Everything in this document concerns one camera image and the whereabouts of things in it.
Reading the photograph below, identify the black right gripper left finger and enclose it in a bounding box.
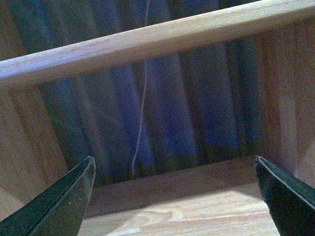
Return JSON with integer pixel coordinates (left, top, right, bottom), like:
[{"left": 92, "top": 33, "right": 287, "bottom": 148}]
[{"left": 0, "top": 157, "right": 95, "bottom": 236}]

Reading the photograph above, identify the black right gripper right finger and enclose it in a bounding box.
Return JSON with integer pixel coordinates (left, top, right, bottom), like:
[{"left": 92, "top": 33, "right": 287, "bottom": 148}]
[{"left": 255, "top": 156, "right": 315, "bottom": 236}]

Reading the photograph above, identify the wooden bookshelf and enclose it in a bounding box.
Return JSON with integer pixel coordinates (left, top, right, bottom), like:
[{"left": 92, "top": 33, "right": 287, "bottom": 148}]
[{"left": 0, "top": 0, "right": 315, "bottom": 236}]

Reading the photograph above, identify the dark blue curtain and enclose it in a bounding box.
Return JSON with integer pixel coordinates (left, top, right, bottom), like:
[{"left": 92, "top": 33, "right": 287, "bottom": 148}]
[{"left": 0, "top": 0, "right": 264, "bottom": 185}]

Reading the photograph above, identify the thin white hanging cable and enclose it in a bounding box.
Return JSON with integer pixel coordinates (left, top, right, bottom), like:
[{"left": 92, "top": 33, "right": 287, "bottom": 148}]
[{"left": 131, "top": 0, "right": 151, "bottom": 179}]

